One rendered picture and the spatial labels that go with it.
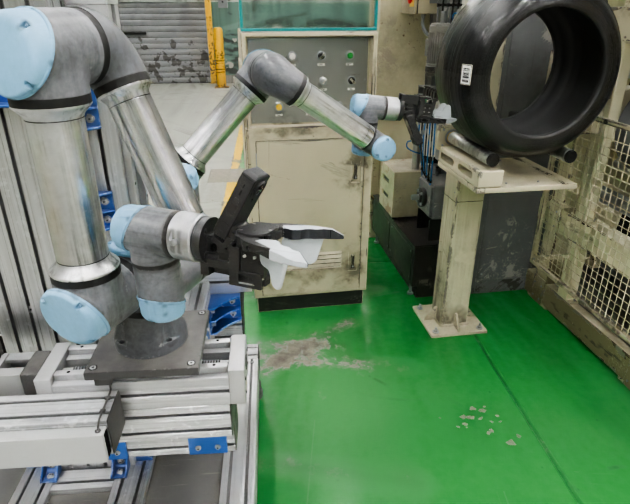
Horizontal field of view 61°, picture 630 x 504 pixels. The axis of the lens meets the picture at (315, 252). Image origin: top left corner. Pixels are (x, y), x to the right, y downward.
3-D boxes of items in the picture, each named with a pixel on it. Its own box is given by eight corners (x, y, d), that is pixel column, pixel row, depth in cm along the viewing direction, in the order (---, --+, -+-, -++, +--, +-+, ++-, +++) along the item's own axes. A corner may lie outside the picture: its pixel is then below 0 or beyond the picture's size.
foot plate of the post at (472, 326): (412, 307, 264) (412, 301, 262) (463, 303, 268) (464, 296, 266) (431, 338, 240) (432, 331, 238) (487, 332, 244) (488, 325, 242)
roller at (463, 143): (459, 137, 207) (449, 145, 208) (454, 128, 205) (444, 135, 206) (502, 161, 176) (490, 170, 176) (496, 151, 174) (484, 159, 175)
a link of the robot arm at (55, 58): (151, 316, 103) (104, 5, 80) (96, 360, 90) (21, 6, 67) (101, 305, 107) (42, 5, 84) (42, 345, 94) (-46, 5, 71)
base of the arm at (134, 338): (106, 361, 107) (97, 318, 103) (124, 320, 120) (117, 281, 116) (182, 357, 108) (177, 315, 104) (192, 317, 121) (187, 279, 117)
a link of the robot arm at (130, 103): (88, 22, 95) (202, 267, 108) (39, 24, 85) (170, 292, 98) (134, -6, 89) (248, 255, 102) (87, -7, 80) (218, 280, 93)
